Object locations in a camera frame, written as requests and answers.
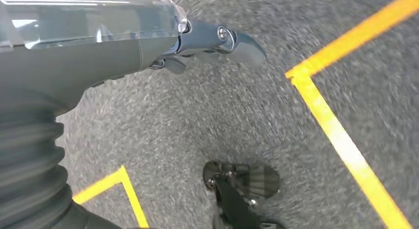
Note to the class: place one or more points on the yellow floor tape square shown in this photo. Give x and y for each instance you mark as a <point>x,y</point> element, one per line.
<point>329,123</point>

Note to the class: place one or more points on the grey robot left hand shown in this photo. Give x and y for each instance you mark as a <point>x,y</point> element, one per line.
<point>82,57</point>

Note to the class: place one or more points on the black robot foot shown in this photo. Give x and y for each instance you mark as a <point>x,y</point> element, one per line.
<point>235,194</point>

